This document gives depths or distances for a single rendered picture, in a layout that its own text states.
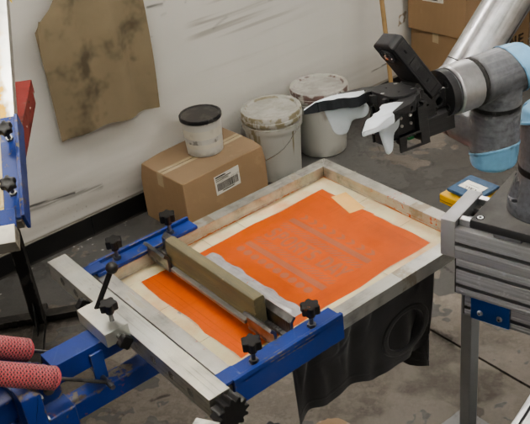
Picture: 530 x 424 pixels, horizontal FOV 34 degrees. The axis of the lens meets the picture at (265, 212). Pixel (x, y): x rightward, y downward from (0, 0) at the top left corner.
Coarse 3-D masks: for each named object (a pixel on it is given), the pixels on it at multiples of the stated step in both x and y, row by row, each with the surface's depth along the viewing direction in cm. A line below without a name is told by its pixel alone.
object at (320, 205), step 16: (320, 192) 246; (288, 208) 240; (304, 208) 239; (320, 208) 238; (336, 208) 238; (256, 224) 235; (272, 224) 234; (336, 224) 231; (352, 224) 230; (224, 240) 230; (240, 240) 229; (224, 256) 223; (240, 256) 222; (256, 272) 216; (160, 288) 214; (176, 288) 213; (192, 288) 213; (176, 304) 208; (192, 304) 207; (208, 304) 206
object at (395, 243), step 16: (368, 224) 229; (384, 224) 228; (368, 240) 222; (384, 240) 222; (400, 240) 221; (416, 240) 220; (384, 256) 216; (400, 256) 215; (352, 272) 211; (368, 272) 211; (272, 288) 209; (288, 288) 208; (336, 288) 206; (352, 288) 206; (320, 304) 202; (208, 320) 201; (224, 320) 200; (304, 320) 197; (224, 336) 195; (240, 336) 195; (240, 352) 190
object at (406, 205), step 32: (320, 160) 255; (256, 192) 243; (288, 192) 246; (384, 192) 235; (224, 224) 235; (448, 256) 210; (128, 288) 209; (384, 288) 199; (160, 320) 197; (352, 320) 194; (192, 352) 186
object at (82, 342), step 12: (84, 336) 187; (60, 348) 184; (72, 348) 184; (84, 348) 183; (96, 348) 184; (108, 348) 187; (120, 348) 189; (48, 360) 181; (60, 360) 181; (72, 360) 182; (84, 360) 184; (72, 372) 183
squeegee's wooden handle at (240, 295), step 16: (176, 240) 212; (176, 256) 211; (192, 256) 206; (192, 272) 208; (208, 272) 201; (224, 272) 198; (208, 288) 204; (224, 288) 197; (240, 288) 193; (240, 304) 194; (256, 304) 189
